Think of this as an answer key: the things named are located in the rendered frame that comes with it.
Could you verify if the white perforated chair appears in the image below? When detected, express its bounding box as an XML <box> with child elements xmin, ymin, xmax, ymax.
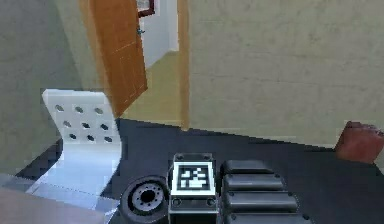
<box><xmin>25</xmin><ymin>88</ymin><xmax>123</xmax><ymax>214</ymax></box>

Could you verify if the dark framed wall picture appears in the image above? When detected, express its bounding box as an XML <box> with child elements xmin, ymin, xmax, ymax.
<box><xmin>136</xmin><ymin>0</ymin><xmax>156</xmax><ymax>19</ymax></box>

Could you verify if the grey table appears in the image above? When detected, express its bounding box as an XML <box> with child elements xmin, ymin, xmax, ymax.
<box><xmin>0</xmin><ymin>173</ymin><xmax>111</xmax><ymax>224</ymax></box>

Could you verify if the red-brown armchair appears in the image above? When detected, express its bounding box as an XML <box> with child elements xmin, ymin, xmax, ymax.
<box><xmin>334</xmin><ymin>120</ymin><xmax>384</xmax><ymax>164</ymax></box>

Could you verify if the brown wooden room door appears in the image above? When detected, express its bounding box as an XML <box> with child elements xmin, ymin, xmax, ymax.
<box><xmin>78</xmin><ymin>0</ymin><xmax>149</xmax><ymax>119</ymax></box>

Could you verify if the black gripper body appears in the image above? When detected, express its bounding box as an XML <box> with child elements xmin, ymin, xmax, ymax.
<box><xmin>119</xmin><ymin>175</ymin><xmax>170</xmax><ymax>224</ymax></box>

